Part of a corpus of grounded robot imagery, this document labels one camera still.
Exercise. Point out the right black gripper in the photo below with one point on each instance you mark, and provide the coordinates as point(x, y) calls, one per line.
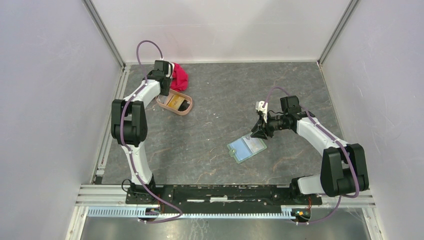
point(258, 132)

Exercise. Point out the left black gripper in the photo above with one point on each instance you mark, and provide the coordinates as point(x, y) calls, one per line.
point(165, 92)

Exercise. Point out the silver striped card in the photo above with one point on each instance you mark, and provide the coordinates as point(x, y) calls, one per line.
point(255, 145)

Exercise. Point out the green card holder wallet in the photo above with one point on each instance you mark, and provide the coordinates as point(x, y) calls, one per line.
point(238, 149)

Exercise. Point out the pink oval card tray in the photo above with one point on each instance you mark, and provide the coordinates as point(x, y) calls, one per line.
point(185, 107)

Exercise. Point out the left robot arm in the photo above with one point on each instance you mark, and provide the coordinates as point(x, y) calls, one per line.
point(129, 127)

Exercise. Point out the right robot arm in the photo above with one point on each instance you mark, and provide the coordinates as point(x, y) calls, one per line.
point(343, 169)

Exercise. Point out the gold card in tray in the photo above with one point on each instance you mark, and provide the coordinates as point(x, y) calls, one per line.
point(175, 102)

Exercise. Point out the red crumpled cloth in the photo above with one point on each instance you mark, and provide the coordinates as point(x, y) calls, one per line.
point(180, 79)

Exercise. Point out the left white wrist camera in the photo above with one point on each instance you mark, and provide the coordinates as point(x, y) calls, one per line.
point(169, 69)

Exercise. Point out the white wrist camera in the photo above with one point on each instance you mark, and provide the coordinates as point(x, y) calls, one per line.
point(169, 69)
point(261, 108)

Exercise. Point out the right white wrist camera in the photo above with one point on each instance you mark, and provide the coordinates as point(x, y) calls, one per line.
point(261, 108)

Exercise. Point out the aluminium frame rail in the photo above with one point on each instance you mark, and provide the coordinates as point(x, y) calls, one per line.
point(109, 201)

